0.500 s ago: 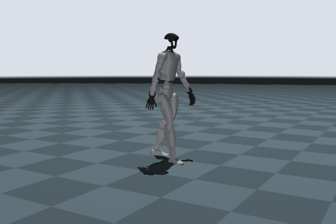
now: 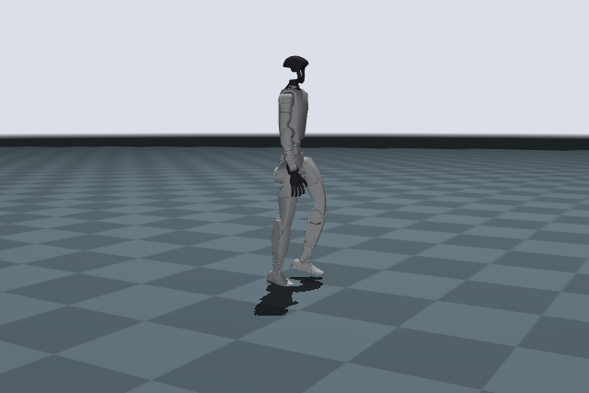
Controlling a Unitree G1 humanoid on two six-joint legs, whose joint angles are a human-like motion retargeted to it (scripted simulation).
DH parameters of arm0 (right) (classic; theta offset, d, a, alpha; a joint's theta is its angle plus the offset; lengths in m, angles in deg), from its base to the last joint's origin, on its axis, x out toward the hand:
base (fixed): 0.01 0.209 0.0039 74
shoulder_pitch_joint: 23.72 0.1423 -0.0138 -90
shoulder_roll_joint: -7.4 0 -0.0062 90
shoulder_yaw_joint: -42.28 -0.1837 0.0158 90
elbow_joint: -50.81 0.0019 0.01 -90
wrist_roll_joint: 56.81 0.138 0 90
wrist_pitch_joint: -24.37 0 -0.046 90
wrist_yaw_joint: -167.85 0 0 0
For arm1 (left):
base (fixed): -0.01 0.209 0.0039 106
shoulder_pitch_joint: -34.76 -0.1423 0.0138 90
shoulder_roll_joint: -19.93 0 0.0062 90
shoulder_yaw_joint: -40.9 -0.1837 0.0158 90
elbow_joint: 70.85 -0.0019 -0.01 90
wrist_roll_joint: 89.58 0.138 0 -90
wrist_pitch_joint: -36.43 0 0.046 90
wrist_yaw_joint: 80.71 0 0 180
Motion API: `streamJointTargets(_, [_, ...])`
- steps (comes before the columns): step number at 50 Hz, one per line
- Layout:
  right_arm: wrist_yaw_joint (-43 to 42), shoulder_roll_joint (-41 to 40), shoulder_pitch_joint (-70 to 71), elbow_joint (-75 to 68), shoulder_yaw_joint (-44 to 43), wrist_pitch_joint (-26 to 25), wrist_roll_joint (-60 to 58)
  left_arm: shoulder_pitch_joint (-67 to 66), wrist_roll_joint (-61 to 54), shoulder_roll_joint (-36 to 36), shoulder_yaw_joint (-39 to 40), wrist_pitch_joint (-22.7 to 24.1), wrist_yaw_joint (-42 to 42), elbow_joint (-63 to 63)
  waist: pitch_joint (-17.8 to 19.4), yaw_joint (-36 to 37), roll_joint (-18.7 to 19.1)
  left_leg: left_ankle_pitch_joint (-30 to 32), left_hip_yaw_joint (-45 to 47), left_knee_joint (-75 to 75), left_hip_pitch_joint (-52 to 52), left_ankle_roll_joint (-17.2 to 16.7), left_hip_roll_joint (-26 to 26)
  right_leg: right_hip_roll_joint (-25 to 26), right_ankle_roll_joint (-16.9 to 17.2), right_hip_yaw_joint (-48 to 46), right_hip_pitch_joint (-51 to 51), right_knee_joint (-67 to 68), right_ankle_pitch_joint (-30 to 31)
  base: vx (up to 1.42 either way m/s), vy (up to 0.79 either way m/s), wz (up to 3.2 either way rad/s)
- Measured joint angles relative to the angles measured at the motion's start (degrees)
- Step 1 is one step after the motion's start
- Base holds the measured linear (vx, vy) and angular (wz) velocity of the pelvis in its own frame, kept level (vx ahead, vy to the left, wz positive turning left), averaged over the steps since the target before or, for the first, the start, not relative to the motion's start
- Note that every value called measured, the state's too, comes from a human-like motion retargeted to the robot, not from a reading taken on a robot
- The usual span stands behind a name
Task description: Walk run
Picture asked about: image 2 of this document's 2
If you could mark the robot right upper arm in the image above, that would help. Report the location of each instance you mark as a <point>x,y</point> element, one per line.
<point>286,102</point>

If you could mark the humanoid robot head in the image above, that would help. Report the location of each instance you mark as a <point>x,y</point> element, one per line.
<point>296,63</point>

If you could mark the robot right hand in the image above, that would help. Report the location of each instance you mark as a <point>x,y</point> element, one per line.
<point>296,180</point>

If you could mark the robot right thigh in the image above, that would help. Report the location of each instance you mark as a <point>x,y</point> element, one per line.
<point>287,203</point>

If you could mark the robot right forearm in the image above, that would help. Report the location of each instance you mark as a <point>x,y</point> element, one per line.
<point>288,150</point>

